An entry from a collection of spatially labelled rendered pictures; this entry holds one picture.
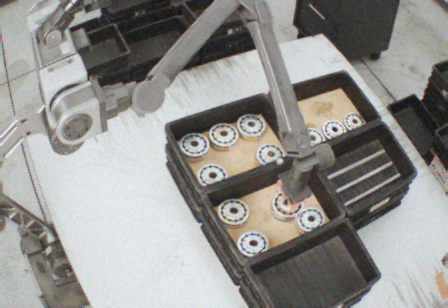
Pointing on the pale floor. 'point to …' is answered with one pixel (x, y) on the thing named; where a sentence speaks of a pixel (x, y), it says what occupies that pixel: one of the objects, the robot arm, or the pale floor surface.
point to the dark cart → (349, 9)
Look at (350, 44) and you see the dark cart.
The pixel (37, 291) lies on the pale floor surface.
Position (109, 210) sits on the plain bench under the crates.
